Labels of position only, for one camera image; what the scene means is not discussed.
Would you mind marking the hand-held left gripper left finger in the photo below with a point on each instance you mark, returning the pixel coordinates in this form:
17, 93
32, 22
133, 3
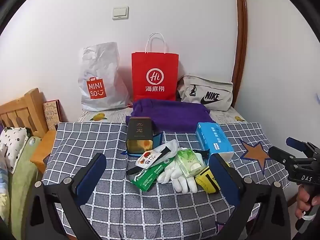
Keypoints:
92, 175

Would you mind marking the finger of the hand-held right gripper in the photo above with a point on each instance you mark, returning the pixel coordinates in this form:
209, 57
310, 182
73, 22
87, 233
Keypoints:
282, 155
295, 143

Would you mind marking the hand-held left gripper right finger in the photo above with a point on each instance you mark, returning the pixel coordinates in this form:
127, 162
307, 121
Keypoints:
221, 172

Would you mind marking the yellow black mesh pouch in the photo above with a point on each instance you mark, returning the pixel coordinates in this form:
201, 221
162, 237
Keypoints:
206, 181

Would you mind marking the pale green wet wipes pack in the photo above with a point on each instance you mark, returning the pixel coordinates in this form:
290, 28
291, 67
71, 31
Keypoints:
190, 162

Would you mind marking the blue tissue pack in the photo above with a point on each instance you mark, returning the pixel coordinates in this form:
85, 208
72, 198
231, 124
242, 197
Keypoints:
213, 140

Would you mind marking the pair of white gloves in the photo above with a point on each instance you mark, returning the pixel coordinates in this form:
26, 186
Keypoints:
178, 177

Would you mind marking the green sachet packet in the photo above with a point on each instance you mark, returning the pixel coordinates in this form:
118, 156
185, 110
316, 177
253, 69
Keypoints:
147, 177

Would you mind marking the white packet with green label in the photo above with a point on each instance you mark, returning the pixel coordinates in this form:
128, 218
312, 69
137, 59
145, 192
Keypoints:
171, 147

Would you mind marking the white red snack packet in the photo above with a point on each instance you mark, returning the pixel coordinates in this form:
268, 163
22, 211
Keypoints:
147, 158

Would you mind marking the person's right hand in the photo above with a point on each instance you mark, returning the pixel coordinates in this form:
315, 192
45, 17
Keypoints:
303, 197

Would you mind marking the grey checked blanket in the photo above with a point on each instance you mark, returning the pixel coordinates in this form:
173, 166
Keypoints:
100, 140

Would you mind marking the wooden nightstand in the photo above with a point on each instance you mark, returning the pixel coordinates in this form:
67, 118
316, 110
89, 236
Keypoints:
43, 150

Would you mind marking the dark rectangular tea tin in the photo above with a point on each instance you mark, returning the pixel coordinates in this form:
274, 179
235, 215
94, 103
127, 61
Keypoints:
138, 135

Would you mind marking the lemon print bed sheet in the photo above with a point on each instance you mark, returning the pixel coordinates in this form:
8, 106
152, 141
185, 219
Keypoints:
115, 116

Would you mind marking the green blanket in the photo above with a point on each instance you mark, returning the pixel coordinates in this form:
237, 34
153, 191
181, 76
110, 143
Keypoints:
22, 180

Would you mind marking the purple towel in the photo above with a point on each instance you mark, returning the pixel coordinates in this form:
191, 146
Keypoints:
172, 115

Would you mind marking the beige waist bag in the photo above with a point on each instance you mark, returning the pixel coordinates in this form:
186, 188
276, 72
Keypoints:
207, 92

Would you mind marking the white floral pillow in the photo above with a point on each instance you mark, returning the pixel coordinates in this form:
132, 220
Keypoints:
12, 142

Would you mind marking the white plastic shopping bag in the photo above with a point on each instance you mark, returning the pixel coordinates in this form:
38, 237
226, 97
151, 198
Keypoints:
100, 80

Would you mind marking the wooden bed headboard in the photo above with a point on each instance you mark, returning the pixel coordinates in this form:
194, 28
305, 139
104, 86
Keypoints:
22, 110

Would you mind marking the red paper carrier bag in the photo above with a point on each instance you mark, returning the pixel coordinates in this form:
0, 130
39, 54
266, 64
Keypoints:
155, 75

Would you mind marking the brown wooden door frame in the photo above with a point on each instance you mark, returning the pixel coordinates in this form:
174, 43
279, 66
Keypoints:
240, 30

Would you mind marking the white wall light switch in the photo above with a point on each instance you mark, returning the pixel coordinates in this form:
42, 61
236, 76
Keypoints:
120, 13

